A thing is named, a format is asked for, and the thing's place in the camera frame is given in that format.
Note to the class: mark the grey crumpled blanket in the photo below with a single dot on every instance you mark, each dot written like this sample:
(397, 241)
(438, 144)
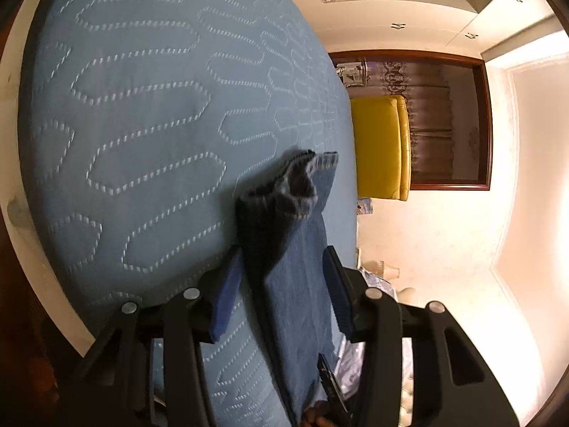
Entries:
(350, 357)

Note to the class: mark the brown framed curtained window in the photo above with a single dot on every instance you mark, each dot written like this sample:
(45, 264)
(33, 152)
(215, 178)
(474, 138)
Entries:
(449, 108)

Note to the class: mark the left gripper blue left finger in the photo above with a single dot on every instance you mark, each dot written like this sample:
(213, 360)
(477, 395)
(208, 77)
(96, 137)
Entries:
(224, 288)

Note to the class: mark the person's right hand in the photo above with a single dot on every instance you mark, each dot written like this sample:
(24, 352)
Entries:
(323, 414)

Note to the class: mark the dark blue denim jeans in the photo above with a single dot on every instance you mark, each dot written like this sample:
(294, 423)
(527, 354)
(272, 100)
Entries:
(282, 237)

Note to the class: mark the blue quilted bed cover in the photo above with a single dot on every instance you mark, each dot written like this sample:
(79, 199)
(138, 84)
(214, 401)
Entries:
(140, 124)

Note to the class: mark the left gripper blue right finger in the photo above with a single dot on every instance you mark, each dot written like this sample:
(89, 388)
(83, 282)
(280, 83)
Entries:
(347, 289)

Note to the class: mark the yellow armchair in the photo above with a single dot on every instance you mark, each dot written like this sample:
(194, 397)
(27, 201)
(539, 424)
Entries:
(382, 146)

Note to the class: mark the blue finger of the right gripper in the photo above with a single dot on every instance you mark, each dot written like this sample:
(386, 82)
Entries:
(337, 408)

